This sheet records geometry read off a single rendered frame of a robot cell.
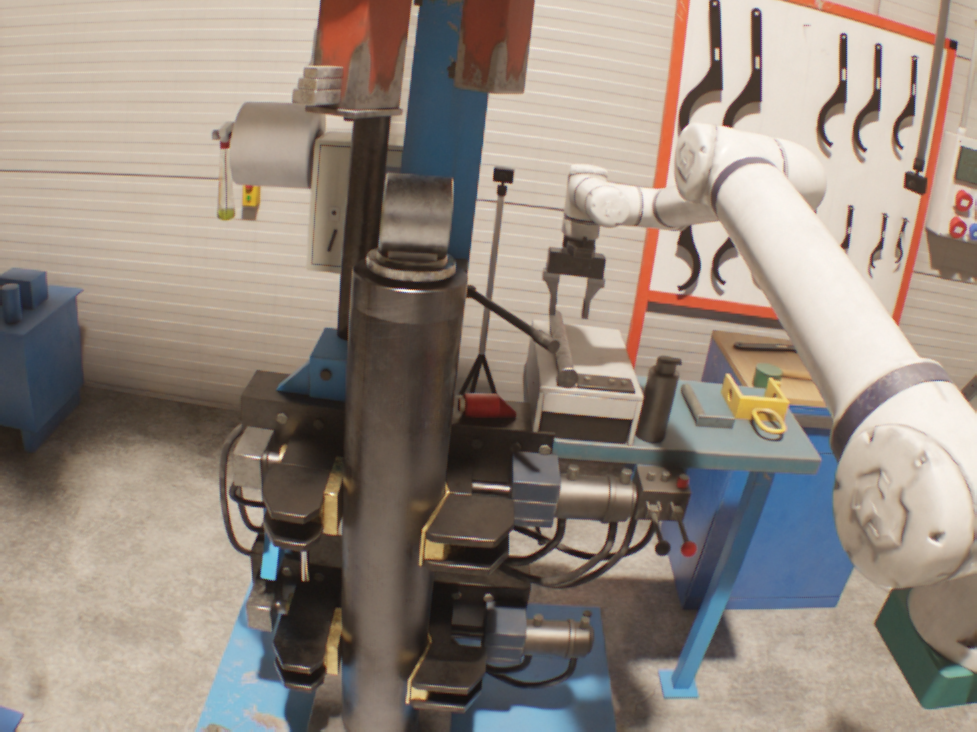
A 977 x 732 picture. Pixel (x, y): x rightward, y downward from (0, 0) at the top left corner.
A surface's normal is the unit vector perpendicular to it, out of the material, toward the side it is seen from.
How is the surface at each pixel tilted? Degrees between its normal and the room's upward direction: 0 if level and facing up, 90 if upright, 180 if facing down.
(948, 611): 68
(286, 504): 0
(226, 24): 90
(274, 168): 116
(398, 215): 82
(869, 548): 98
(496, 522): 0
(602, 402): 90
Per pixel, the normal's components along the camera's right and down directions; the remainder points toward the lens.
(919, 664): -0.99, -0.10
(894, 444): -0.95, -0.06
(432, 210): 0.11, 0.05
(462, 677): 0.11, -0.92
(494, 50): -0.57, 0.25
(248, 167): -0.07, 0.74
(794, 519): -0.04, 0.37
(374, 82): 0.81, 0.30
